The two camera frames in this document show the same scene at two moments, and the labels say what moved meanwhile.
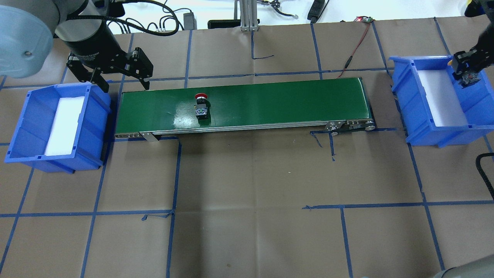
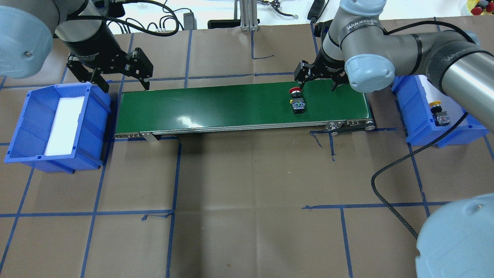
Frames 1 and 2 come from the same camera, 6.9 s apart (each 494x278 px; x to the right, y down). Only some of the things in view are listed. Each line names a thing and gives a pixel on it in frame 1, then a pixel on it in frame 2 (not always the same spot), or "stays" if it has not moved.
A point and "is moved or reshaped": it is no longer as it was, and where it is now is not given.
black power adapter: (190, 23) stays
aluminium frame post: (248, 15) stays
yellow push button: (465, 78) is moved or reshaped
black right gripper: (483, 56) → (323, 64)
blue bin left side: (29, 143) stays
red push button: (202, 109) → (298, 104)
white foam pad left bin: (63, 134) stays
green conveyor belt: (334, 105) stays
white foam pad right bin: (445, 108) stays
